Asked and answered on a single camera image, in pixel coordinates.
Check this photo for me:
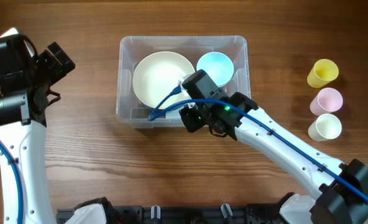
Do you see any pink plastic cup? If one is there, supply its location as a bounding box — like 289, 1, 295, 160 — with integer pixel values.
310, 88, 343, 116

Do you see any cream plastic bowl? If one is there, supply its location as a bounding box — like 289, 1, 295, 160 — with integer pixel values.
132, 51, 195, 110

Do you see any light blue small bowl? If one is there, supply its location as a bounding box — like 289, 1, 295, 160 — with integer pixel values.
196, 52, 234, 87

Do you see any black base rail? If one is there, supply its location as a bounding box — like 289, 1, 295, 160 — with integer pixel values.
55, 203, 284, 224

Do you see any yellow plastic cup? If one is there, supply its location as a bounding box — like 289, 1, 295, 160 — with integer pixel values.
306, 59, 339, 88

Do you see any pale cream plastic cup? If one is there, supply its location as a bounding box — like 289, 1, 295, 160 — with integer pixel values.
308, 113, 342, 141

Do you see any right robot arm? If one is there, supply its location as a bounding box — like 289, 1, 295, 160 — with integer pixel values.
180, 70, 368, 223

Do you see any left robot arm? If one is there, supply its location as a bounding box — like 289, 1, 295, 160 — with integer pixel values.
0, 33, 75, 223

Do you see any clear plastic storage container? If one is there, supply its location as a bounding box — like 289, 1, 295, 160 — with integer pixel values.
116, 35, 251, 129

